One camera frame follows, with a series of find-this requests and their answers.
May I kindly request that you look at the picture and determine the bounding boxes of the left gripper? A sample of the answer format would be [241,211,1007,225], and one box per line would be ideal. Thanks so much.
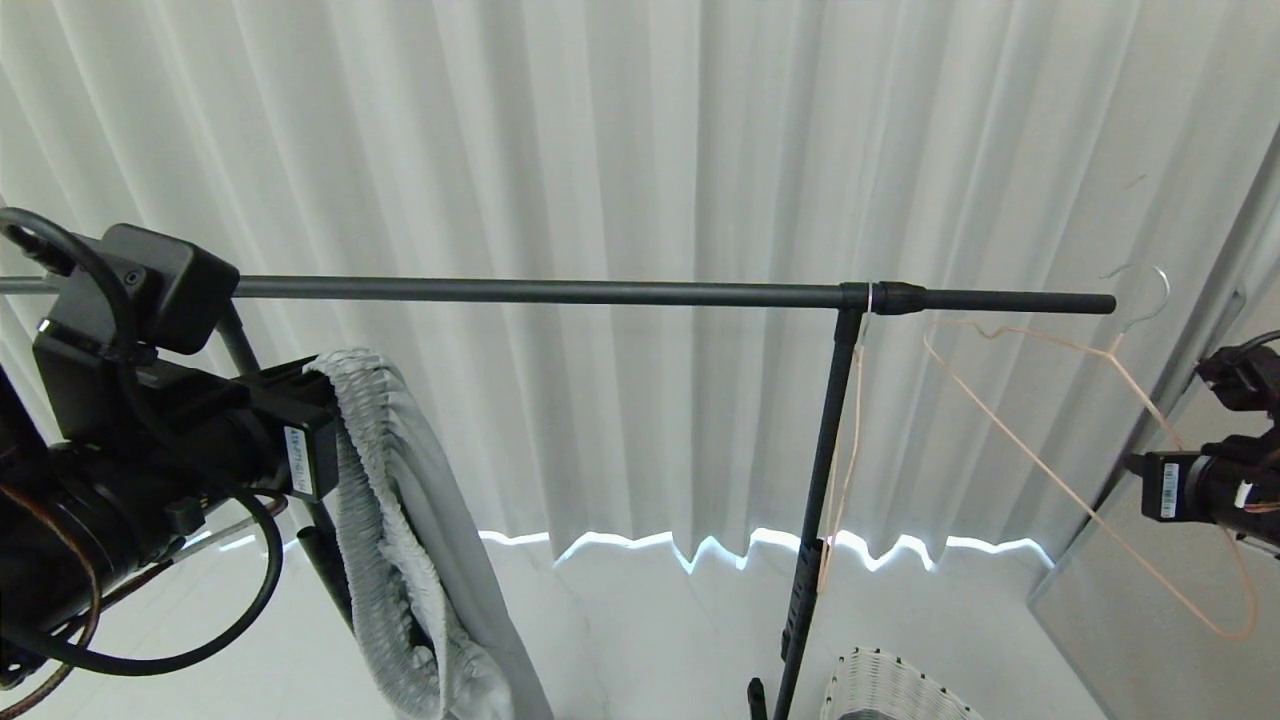
[140,355,341,511]

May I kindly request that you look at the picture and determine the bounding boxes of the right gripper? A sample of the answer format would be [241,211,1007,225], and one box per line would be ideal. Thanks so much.
[1125,432,1280,531]

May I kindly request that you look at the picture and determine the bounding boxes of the pink clothes hanger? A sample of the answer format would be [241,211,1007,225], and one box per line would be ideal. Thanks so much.
[922,263,1258,641]
[818,310,869,591]

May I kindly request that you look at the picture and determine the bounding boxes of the pale grey shorts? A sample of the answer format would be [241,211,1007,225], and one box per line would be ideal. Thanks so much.
[303,348,556,720]

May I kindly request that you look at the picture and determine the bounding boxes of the black clothes rack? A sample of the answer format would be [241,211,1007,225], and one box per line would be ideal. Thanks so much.
[0,275,1118,720]

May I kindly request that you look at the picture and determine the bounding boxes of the white laundry basket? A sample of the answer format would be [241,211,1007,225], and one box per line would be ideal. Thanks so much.
[820,648,986,720]

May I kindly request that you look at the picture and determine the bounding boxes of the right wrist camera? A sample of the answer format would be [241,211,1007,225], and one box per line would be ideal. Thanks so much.
[1197,345,1280,413]

